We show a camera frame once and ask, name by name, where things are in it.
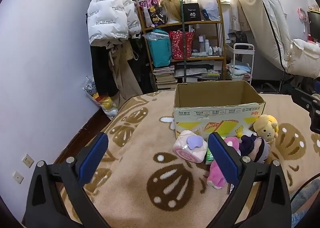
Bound teal shopping bag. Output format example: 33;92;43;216
146;30;173;68

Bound wooden shelf rack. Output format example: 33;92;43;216
136;0;227;91

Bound beige brown printed blanket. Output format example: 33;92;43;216
54;90;320;228

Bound plastic bag of toys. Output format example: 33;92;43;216
82;76;120;119

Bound stack of books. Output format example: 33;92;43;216
153;65;177;91

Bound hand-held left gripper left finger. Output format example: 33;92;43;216
22;131;110;228

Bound blonde wig on head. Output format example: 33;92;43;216
160;0;184;24

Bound purple-haired plush doll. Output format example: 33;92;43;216
237;133;271;163

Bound stack of papers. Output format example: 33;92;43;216
174;64;222;82

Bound white puffer jacket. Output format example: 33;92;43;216
86;0;142;45

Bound white wall socket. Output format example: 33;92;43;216
12;170;24;185
22;153;34;168

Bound beige hanging trousers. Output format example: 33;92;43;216
107;40;143;108

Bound purple black printed package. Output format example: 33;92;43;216
139;0;167;28

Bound white trolley cart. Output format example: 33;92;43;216
225;43;255;86

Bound yellow dog plush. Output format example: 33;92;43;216
253;114;279;146

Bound pink desk fan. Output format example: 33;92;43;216
297;8;310;33

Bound pink plush toy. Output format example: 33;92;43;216
207;136;242;190

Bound green pole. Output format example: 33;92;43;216
180;0;188;84

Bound green tissue packet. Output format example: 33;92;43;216
205;148;215;165

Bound light blue cloth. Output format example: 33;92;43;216
229;64;251;73

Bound group of small bottles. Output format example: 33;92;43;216
199;35;223;56

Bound black flat box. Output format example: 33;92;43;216
182;3;202;22

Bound pink roll cake plush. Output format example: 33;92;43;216
173;130;208;163

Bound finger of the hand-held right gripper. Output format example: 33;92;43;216
291;88;320;133

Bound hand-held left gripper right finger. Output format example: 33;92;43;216
207;132;293;228

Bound black hanging garment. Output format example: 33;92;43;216
90;43;119;97

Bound white plastic bag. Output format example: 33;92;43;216
200;0;222;21

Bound red patterned bag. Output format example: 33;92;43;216
169;31;195;59

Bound printed cardboard box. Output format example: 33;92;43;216
173;80;267;141

